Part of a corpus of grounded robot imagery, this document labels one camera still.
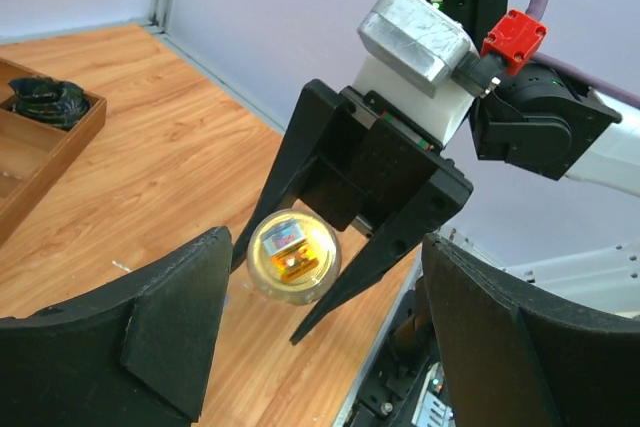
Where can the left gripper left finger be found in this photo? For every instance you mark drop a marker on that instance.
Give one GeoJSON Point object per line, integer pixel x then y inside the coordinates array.
{"type": "Point", "coordinates": [137, 351]}

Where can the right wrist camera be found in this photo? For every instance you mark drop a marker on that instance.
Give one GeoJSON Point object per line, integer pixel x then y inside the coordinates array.
{"type": "Point", "coordinates": [412, 51]}

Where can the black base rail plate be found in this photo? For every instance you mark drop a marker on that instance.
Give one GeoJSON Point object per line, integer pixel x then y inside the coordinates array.
{"type": "Point", "coordinates": [405, 383]}

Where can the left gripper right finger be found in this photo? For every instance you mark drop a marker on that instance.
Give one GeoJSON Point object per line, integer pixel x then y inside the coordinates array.
{"type": "Point", "coordinates": [516, 355]}

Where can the rolled belt right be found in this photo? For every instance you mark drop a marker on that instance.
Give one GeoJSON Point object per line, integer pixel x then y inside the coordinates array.
{"type": "Point", "coordinates": [60, 104]}

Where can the wooden compartment tray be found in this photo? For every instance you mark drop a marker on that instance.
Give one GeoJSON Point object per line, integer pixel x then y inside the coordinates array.
{"type": "Point", "coordinates": [34, 155]}

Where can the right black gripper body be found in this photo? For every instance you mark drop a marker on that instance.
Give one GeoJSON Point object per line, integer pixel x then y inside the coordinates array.
{"type": "Point", "coordinates": [369, 163]}

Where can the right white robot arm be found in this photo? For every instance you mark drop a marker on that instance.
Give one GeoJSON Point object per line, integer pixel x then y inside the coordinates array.
{"type": "Point", "coordinates": [529, 111]}

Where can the clear jar of pills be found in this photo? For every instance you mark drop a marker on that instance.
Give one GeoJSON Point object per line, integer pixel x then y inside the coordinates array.
{"type": "Point", "coordinates": [294, 257]}

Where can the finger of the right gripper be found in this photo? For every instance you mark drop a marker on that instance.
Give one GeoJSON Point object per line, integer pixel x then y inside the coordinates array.
{"type": "Point", "coordinates": [439, 199]}
{"type": "Point", "coordinates": [309, 126]}

